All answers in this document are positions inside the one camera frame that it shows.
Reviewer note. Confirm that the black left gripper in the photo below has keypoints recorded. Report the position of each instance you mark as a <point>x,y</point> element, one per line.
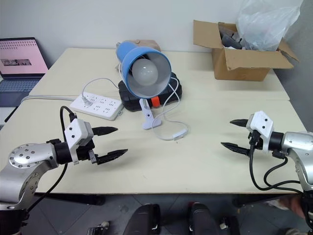
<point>84,152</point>

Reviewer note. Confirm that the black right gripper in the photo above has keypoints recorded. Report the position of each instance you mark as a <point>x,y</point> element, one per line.
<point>255,140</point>

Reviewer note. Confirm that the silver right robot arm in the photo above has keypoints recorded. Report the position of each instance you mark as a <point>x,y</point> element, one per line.
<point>298,144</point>

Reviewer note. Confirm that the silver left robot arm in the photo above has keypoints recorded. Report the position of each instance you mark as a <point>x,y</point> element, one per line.
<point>24,156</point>

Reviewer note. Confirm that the blue clip desk lamp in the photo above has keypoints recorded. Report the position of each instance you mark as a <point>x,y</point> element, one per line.
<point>127,52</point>

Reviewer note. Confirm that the white power strip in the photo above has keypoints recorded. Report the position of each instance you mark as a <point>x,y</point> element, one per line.
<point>102,107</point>

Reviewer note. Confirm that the black case with orange latch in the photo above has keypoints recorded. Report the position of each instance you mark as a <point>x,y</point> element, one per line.
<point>126,98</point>

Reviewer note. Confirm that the black table base bar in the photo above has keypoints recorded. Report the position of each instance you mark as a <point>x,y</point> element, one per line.
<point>73,199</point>

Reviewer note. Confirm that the brown cardboard box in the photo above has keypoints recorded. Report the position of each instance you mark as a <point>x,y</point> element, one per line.
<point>244,66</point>

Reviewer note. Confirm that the white frosted light bulb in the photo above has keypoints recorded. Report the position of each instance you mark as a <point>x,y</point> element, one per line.
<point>145,72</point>

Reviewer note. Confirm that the dark rounded shape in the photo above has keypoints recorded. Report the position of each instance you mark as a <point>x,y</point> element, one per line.
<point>201,219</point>
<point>143,220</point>

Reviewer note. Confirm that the dark grey items in box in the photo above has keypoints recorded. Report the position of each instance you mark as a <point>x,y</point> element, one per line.
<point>228,39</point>

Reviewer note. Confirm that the clear plastic bag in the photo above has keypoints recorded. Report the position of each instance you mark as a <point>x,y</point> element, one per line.
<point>264,27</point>

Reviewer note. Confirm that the open laptop with pink screen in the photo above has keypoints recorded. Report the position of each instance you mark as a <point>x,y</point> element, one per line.
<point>19,58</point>

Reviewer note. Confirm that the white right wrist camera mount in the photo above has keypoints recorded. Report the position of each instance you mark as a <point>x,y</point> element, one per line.
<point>262,122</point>

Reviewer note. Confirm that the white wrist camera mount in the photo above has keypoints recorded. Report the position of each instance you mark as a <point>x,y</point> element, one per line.
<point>262,122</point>
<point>73,132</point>

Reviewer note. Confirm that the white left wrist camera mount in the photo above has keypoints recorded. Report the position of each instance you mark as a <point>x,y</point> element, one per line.
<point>73,132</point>

